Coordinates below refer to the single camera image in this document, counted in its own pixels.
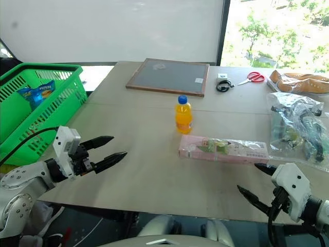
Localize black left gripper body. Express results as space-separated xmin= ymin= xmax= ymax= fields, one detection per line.
xmin=68 ymin=143 xmax=97 ymax=178

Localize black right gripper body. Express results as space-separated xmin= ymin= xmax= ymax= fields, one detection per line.
xmin=268 ymin=186 xmax=291 ymax=220

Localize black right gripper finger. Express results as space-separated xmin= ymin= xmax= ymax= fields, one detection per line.
xmin=254 ymin=162 xmax=278 ymax=177
xmin=236 ymin=185 xmax=273 ymax=215

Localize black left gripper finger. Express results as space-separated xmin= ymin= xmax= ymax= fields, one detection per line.
xmin=81 ymin=135 xmax=115 ymax=151
xmin=92 ymin=151 xmax=129 ymax=174

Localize green plastic basket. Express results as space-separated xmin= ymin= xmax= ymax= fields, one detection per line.
xmin=0 ymin=62 xmax=89 ymax=166

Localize clear bag of black parts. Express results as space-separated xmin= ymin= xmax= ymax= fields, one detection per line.
xmin=266 ymin=92 xmax=329 ymax=172

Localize pink flat box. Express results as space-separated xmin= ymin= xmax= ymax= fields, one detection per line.
xmin=177 ymin=134 xmax=270 ymax=165

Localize yellow object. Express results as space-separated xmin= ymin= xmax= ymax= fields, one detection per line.
xmin=0 ymin=164 xmax=16 ymax=176

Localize blue snack bag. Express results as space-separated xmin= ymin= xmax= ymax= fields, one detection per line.
xmin=16 ymin=79 xmax=57 ymax=112

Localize silver robot body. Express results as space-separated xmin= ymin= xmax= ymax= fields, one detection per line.
xmin=99 ymin=214 xmax=235 ymax=247

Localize orange juice bottle blue cap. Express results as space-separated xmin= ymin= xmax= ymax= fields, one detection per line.
xmin=174 ymin=94 xmax=194 ymax=135

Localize bagged brown bread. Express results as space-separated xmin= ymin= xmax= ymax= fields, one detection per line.
xmin=265 ymin=69 xmax=329 ymax=95

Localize wood-framed grey chalkboard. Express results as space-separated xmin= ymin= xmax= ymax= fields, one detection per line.
xmin=125 ymin=58 xmax=210 ymax=98

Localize white roller blind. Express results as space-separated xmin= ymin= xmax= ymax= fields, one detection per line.
xmin=0 ymin=0 xmax=225 ymax=64

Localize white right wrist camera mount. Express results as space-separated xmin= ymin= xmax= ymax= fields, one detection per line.
xmin=270 ymin=162 xmax=313 ymax=223

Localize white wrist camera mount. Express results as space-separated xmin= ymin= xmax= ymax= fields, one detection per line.
xmin=270 ymin=162 xmax=313 ymax=223
xmin=52 ymin=126 xmax=82 ymax=180

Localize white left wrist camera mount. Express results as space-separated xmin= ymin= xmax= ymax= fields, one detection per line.
xmin=52 ymin=126 xmax=82 ymax=180

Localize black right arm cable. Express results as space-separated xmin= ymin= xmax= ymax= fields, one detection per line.
xmin=266 ymin=203 xmax=327 ymax=247

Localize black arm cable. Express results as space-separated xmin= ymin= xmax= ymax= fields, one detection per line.
xmin=0 ymin=127 xmax=60 ymax=167
xmin=266 ymin=203 xmax=327 ymax=247

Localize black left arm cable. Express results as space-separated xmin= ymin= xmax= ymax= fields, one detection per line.
xmin=0 ymin=127 xmax=60 ymax=167

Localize red-handled scissors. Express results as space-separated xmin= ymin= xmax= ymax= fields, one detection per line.
xmin=237 ymin=71 xmax=266 ymax=86

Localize coiled black cable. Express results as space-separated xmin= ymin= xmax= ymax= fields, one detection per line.
xmin=216 ymin=79 xmax=235 ymax=93

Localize black window frame post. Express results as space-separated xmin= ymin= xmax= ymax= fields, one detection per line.
xmin=215 ymin=0 xmax=231 ymax=66

